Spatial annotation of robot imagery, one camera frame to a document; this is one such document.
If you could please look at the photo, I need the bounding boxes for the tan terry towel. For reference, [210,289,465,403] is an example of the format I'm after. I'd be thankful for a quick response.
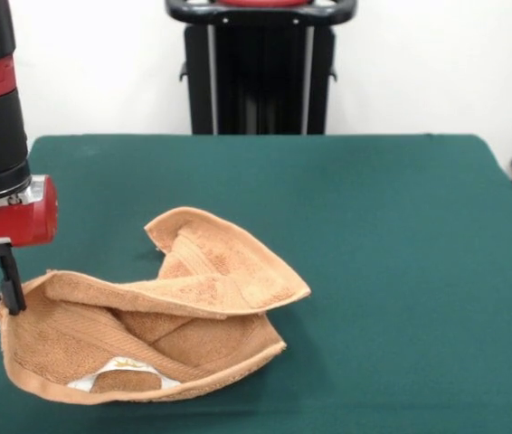
[0,206,312,405]

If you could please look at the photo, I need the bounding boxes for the dark green table cloth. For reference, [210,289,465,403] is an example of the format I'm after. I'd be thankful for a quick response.
[0,132,512,434]

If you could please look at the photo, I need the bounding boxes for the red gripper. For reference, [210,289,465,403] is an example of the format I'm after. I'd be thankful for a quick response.
[0,174,60,318]

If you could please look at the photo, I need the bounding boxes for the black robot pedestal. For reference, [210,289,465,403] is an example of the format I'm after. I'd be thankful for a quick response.
[164,0,357,137]

